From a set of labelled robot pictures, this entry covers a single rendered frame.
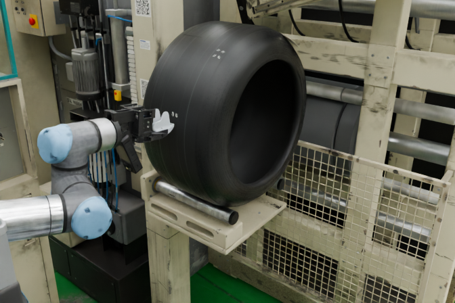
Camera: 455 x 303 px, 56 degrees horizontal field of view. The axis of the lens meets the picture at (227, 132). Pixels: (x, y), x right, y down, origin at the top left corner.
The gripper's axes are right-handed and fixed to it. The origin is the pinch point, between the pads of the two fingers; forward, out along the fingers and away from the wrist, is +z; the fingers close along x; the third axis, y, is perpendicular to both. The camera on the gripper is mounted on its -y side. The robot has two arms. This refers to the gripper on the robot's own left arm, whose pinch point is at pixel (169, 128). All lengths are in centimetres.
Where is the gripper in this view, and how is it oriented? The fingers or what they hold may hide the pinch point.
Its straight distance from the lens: 115.0
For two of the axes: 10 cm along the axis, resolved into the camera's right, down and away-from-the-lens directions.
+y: 0.9, -9.6, -2.8
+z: 6.1, -1.7, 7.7
